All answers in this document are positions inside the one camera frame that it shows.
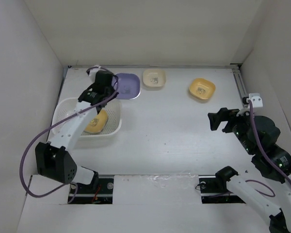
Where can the purple square plate back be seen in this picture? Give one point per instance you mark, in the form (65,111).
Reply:
(129,86)

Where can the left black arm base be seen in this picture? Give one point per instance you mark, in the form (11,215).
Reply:
(103,194)

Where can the aluminium rail right edge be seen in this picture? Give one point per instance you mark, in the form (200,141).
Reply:
(238,79)

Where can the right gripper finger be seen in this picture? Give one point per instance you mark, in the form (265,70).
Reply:
(229,126)
(216,118)

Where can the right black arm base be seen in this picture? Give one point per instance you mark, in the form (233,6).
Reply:
(212,192)

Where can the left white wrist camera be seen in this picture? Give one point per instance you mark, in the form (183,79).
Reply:
(92,71)

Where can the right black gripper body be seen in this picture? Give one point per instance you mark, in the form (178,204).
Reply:
(242,122)

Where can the yellow square plate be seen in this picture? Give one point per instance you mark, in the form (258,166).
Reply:
(97,124)
(202,89)

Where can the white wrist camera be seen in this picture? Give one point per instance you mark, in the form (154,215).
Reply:
(92,71)
(255,99)

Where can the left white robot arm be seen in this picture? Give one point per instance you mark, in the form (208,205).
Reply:
(53,158)

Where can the white perforated plastic bin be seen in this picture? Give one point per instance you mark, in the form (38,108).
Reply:
(113,109)

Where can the cream square plate back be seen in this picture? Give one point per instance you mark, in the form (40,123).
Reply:
(154,78)

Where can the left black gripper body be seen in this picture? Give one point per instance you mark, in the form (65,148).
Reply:
(111,92)

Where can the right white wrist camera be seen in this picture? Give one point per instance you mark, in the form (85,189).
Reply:
(255,99)

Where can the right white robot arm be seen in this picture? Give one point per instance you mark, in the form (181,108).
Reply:
(274,166)

